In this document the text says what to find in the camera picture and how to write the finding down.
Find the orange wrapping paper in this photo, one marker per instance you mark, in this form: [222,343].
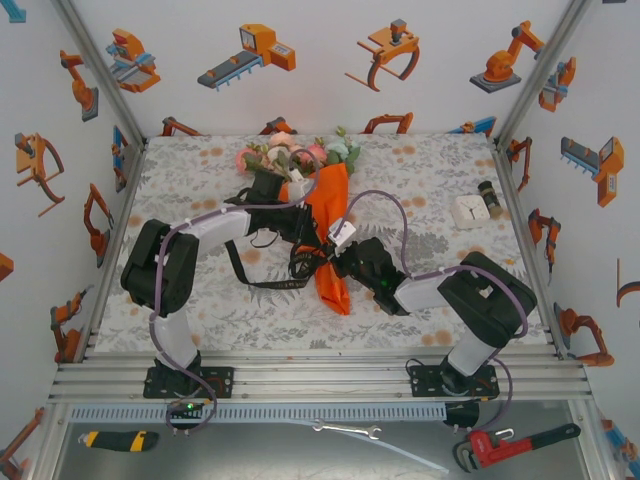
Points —
[330,200]

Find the black ribbon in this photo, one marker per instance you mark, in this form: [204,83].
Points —
[280,284]

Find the artificial flower bouquet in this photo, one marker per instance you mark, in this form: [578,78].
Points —
[345,150]

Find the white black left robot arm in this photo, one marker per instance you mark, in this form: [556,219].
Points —
[220,225]

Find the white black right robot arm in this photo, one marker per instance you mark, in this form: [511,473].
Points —
[420,292]

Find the floral print tablecloth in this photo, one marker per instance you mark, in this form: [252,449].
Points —
[200,170]

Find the white square clock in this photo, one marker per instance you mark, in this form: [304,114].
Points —
[470,211]

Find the small brown jar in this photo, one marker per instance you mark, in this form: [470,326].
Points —
[490,199]

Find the silver open-end wrench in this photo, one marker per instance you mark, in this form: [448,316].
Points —
[345,429]

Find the black controller box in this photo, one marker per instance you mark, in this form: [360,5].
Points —
[462,415]

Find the pale plastic strip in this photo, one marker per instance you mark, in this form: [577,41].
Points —
[410,455]

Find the black controller board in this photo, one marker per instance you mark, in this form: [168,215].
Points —
[187,407]

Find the red pipe wrench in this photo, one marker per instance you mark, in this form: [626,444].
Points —
[500,446]

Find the yellow black utility knife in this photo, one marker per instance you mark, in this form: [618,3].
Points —
[120,441]

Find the aluminium table edge rail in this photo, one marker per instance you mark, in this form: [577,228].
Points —
[320,380]

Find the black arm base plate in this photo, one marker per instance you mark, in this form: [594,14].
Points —
[425,382]
[220,382]

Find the aluminium frame post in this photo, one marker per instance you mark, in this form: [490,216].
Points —
[545,65]
[100,70]

